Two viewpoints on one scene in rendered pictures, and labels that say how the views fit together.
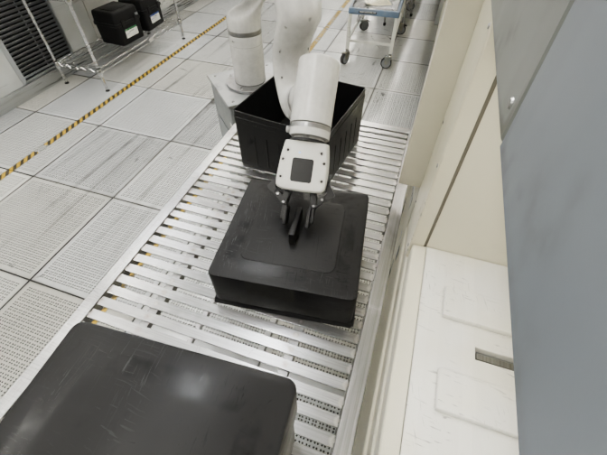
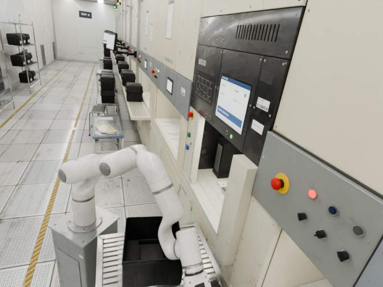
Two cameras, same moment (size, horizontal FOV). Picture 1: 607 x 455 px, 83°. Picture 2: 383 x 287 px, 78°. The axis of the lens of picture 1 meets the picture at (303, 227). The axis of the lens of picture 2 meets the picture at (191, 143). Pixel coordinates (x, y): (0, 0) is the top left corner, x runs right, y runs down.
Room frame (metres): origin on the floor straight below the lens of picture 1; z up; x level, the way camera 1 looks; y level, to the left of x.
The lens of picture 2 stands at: (0.14, 0.46, 1.82)
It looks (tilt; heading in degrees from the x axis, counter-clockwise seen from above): 24 degrees down; 320
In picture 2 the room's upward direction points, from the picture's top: 7 degrees clockwise
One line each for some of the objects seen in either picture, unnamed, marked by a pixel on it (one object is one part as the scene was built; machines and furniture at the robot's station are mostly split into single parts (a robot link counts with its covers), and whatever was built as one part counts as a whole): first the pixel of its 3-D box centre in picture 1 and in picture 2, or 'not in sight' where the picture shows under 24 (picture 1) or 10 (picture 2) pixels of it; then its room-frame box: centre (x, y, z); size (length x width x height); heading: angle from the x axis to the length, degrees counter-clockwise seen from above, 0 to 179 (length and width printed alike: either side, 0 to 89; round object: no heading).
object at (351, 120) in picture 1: (302, 125); (152, 248); (0.89, 0.00, 0.85); 0.28 x 0.28 x 0.17; 63
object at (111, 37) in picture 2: not in sight; (121, 45); (4.29, -1.21, 1.59); 0.50 x 0.41 x 0.36; 71
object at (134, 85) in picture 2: not in sight; (134, 91); (3.76, -1.20, 0.93); 0.30 x 0.28 x 0.26; 158
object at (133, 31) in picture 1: (118, 23); not in sight; (3.35, 1.62, 0.31); 0.30 x 0.28 x 0.26; 157
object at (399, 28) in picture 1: (378, 21); (108, 137); (3.62, -0.72, 0.24); 0.97 x 0.52 x 0.48; 164
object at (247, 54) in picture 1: (247, 58); (84, 208); (1.34, 0.21, 0.85); 0.19 x 0.19 x 0.18
